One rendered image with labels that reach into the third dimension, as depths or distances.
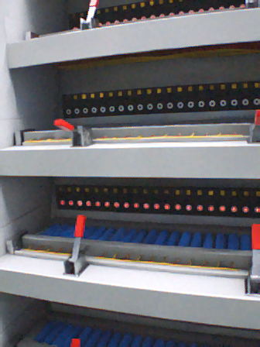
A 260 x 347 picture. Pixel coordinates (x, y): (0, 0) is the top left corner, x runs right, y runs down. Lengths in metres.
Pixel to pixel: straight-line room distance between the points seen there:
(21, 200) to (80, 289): 0.24
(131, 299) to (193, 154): 0.22
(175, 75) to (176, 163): 0.29
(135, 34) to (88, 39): 0.08
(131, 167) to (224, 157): 0.13
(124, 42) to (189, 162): 0.22
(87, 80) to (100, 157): 0.32
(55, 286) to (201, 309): 0.22
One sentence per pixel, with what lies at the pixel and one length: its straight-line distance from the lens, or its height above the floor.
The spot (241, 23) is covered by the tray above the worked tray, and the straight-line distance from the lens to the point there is 0.52.
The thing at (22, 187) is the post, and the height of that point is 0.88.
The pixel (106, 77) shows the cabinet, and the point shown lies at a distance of 0.75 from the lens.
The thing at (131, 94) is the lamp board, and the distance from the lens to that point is 0.67.
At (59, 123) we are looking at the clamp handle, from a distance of 0.46.
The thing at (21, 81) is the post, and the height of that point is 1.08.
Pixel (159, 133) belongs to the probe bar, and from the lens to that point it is 0.51.
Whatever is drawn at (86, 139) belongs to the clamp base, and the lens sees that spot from 0.52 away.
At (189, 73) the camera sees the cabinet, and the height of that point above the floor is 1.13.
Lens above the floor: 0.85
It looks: 6 degrees up
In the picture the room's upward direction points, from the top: 2 degrees clockwise
